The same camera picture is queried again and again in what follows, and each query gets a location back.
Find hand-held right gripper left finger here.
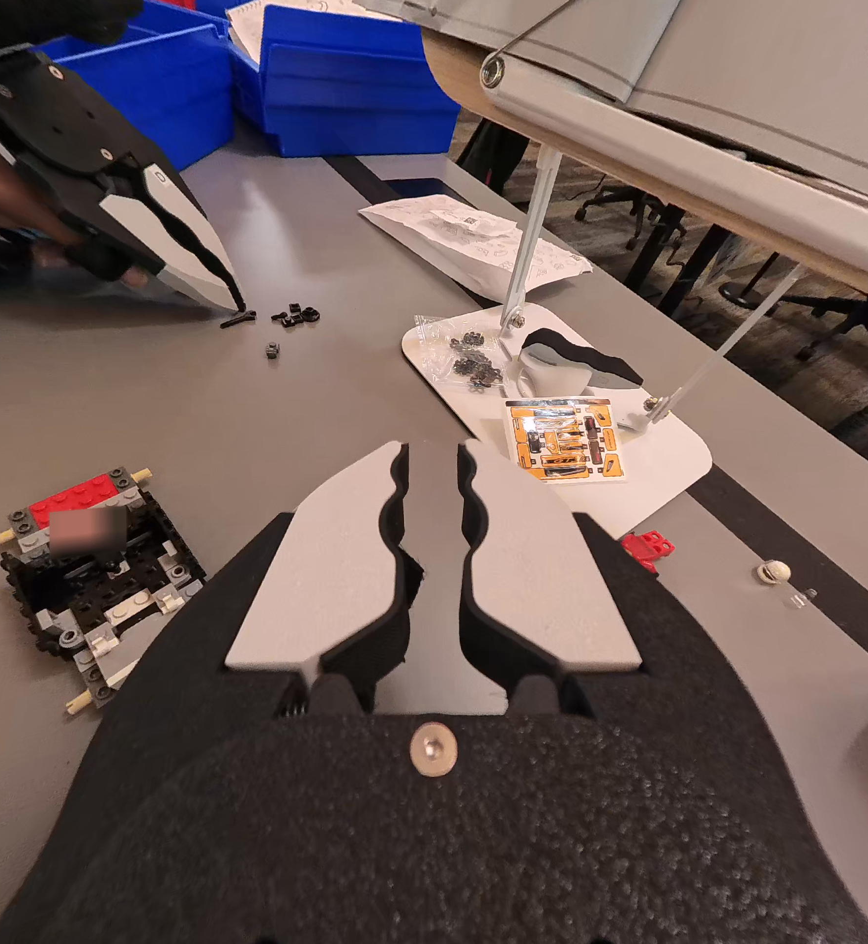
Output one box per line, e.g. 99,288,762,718
224,441,426,715

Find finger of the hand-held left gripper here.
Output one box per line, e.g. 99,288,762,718
98,193,239,311
143,168,248,312

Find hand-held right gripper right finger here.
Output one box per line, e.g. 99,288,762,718
456,440,644,715

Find partly built brick car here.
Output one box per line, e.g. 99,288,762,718
0,465,206,715

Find person's left hand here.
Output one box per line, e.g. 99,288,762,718
0,111,151,290

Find small red brick assembly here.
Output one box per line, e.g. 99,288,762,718
620,531,677,576

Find orange sticker sheet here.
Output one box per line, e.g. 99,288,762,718
505,397,627,484

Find white wooden book stand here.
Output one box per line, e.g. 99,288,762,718
401,0,868,521

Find nested blue plastic bins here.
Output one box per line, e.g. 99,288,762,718
229,3,462,159

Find white printed sheet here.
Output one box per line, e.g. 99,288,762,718
226,0,288,67

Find loose grey black finger pad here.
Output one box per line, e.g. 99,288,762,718
519,326,645,399

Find clear bag of black parts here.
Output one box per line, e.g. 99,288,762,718
413,313,509,395

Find white printed paper bag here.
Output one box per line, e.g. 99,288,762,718
358,195,593,303

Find open instruction booklet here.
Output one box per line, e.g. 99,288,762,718
353,0,868,222

